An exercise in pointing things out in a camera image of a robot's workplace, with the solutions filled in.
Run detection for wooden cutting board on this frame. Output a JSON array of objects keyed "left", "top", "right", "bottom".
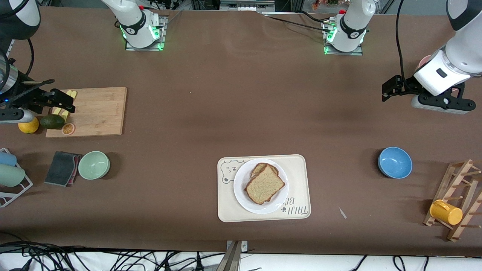
[{"left": 46, "top": 87, "right": 127, "bottom": 138}]

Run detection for pale green cup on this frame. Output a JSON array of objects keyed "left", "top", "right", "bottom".
[{"left": 0, "top": 164, "right": 26, "bottom": 187}]

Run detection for colourful flower bunch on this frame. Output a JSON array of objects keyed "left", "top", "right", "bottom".
[{"left": 312, "top": 0, "right": 340, "bottom": 11}]

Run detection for black cable to base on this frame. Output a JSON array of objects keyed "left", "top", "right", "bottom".
[{"left": 264, "top": 13, "right": 332, "bottom": 33}]

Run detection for beige bear print tray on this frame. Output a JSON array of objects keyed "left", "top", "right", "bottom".
[{"left": 217, "top": 154, "right": 311, "bottom": 223}]

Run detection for plain brown bread slice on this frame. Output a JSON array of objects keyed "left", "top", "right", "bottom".
[{"left": 245, "top": 164, "right": 286, "bottom": 205}]

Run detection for yellow cup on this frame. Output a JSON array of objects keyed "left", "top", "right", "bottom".
[{"left": 430, "top": 199, "right": 463, "bottom": 225}]

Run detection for dark green avocado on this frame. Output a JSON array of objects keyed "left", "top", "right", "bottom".
[{"left": 40, "top": 114, "right": 65, "bottom": 130}]

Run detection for pale green bowl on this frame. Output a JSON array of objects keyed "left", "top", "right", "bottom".
[{"left": 78, "top": 151, "right": 110, "bottom": 180}]

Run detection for dark grey folded cloth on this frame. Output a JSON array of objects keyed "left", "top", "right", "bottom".
[{"left": 44, "top": 151, "right": 82, "bottom": 187}]

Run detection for white wire rack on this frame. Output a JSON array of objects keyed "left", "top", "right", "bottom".
[{"left": 0, "top": 148, "right": 34, "bottom": 208}]

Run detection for orange-yellow lemon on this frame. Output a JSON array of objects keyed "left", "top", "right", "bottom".
[{"left": 18, "top": 117, "right": 40, "bottom": 134}]

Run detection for tangled black cables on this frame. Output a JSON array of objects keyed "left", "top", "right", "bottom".
[{"left": 0, "top": 231, "right": 226, "bottom": 271}]

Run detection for metal camera pole bracket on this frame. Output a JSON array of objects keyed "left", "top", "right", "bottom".
[{"left": 220, "top": 240, "right": 248, "bottom": 271}]

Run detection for pink bowl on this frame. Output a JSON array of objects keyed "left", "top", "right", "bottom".
[{"left": 416, "top": 55, "right": 463, "bottom": 94}]

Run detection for grey metal box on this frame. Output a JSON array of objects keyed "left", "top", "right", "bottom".
[{"left": 220, "top": 0, "right": 276, "bottom": 12}]

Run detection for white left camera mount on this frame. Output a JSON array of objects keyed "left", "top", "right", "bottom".
[{"left": 413, "top": 49, "right": 473, "bottom": 97}]

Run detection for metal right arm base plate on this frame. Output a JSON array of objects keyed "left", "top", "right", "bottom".
[{"left": 125, "top": 15, "right": 167, "bottom": 51}]

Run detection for white round plate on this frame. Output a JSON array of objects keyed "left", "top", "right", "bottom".
[{"left": 233, "top": 158, "right": 290, "bottom": 215}]

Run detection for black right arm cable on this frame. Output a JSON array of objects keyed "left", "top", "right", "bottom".
[{"left": 23, "top": 38, "right": 36, "bottom": 76}]

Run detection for blue bowl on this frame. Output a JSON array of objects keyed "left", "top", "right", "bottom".
[{"left": 378, "top": 147, "right": 413, "bottom": 179}]

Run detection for wooden cup rack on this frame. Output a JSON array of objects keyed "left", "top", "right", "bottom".
[{"left": 423, "top": 159, "right": 482, "bottom": 242}]

